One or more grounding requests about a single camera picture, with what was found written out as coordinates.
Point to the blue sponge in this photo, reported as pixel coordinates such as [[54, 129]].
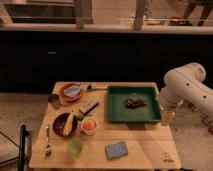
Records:
[[116, 150]]

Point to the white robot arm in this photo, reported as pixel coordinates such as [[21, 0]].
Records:
[[184, 83]]

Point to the black head white spoon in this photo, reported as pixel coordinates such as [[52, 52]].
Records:
[[93, 88]]

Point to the green plastic tray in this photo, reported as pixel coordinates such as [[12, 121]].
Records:
[[118, 113]]

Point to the brown food scraps pile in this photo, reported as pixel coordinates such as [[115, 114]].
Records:
[[134, 102]]

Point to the crumpled white blue cloth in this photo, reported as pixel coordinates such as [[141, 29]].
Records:
[[73, 90]]

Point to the cup with orange content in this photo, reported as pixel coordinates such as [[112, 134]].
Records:
[[89, 125]]

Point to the small metal cup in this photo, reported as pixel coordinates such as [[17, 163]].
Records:
[[54, 100]]

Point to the dark brown bowl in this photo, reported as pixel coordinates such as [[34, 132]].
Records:
[[59, 123]]

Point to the yellow corn cob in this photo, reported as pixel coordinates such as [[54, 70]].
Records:
[[68, 126]]

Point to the green translucent cup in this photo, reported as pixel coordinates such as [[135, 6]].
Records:
[[75, 147]]

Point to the dark long cabinet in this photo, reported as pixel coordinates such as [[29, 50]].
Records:
[[34, 57]]

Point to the metal fork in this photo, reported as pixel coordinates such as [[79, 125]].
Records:
[[48, 146]]

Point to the black handled knife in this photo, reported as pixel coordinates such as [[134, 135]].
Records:
[[89, 107]]

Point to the black chair frame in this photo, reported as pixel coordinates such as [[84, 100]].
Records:
[[22, 157]]

